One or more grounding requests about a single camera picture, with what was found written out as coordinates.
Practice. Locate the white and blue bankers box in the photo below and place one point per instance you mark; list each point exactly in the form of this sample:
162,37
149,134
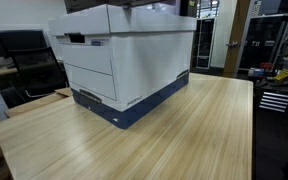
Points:
121,63

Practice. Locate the black glass display cabinet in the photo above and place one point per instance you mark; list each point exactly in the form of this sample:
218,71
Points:
203,43

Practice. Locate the black mesh office chair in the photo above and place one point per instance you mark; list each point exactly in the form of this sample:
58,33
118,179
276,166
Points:
35,61

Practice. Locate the black tool cabinet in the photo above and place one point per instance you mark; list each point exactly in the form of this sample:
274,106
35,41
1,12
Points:
270,97

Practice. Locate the yellow tool on cabinet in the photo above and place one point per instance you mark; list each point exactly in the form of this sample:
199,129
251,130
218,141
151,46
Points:
282,75

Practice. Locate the wooden door with handle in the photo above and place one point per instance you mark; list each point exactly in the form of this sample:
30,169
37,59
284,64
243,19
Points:
234,43

